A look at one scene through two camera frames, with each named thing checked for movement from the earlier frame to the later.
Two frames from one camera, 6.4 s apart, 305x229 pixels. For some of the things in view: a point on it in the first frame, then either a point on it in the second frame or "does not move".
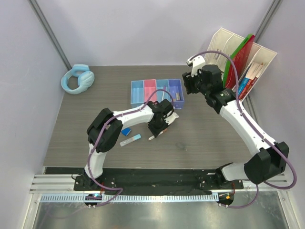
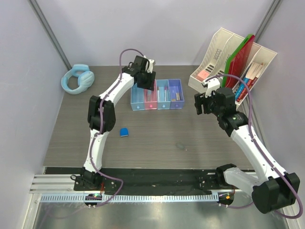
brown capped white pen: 153,136 -> 158,94
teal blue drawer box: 162,95 does not move
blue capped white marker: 130,140 -> 149,92
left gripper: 156,132 -> 149,84
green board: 227,64 does not move
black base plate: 148,179 does not move
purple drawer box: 176,89 does not move
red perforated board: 240,59 does not move
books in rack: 247,83 does not move
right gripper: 188,82 -> 200,99
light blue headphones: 86,78 does not move
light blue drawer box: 137,93 does not move
